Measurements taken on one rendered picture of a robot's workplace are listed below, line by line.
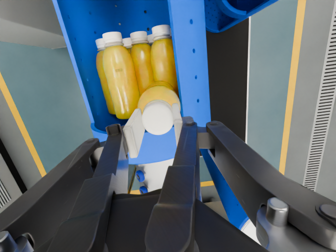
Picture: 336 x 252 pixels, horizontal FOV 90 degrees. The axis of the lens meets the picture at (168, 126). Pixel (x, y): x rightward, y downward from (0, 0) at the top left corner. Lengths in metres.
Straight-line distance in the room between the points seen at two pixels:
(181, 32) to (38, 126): 1.81
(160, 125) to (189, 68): 0.13
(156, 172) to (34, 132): 1.53
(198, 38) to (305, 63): 1.64
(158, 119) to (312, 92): 1.88
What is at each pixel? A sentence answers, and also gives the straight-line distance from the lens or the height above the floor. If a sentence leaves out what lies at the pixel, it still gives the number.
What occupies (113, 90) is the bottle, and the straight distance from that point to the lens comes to 0.39.
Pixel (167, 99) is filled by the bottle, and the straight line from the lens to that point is 0.23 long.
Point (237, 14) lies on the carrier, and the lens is 0.97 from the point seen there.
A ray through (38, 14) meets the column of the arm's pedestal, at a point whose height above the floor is 0.52.
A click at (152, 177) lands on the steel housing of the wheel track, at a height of 0.93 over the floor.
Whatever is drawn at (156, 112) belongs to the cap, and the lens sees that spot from 0.20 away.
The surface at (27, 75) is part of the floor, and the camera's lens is 1.89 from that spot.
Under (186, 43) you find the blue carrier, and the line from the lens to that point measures 0.30.
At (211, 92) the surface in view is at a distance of 1.42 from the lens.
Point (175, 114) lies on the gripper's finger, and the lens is 0.16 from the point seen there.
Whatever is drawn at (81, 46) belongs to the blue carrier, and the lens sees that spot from 0.47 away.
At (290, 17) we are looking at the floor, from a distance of 1.82.
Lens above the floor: 1.50
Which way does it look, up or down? 70 degrees down
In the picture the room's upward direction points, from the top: 177 degrees clockwise
